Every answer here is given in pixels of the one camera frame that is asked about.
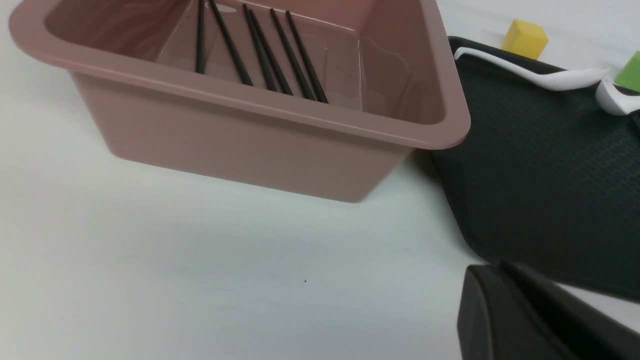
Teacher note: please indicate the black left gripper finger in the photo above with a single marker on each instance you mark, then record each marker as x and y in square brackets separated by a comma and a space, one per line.
[511, 312]

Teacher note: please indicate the black plastic tray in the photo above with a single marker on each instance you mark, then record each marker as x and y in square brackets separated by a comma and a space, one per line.
[546, 179]

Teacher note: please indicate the white spoon far left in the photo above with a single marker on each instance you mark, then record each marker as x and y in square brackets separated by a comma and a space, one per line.
[566, 80]

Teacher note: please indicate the white spoon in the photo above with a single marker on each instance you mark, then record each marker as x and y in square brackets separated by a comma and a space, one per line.
[566, 80]
[614, 102]

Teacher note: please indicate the pink plastic bin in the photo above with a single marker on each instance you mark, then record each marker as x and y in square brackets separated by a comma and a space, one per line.
[386, 67]

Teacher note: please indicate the green cube block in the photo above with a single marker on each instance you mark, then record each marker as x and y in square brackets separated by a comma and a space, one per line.
[629, 76]

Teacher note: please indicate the yellow cube block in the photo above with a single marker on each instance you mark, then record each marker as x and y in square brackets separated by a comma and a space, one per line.
[525, 39]

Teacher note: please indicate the black chopstick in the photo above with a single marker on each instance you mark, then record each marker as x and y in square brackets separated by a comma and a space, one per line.
[258, 49]
[233, 51]
[278, 73]
[299, 76]
[306, 60]
[200, 62]

